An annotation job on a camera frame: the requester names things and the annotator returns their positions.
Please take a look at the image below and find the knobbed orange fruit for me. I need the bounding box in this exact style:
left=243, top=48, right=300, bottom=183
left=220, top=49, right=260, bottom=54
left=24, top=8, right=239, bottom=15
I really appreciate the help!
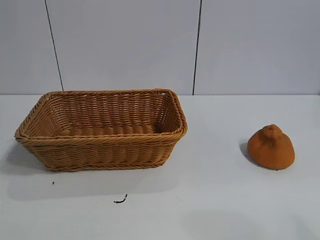
left=247, top=123, right=296, bottom=171

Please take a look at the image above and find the brown woven wicker basket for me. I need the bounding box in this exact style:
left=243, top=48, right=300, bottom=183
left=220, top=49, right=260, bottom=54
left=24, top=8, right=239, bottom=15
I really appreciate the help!
left=14, top=87, right=189, bottom=172

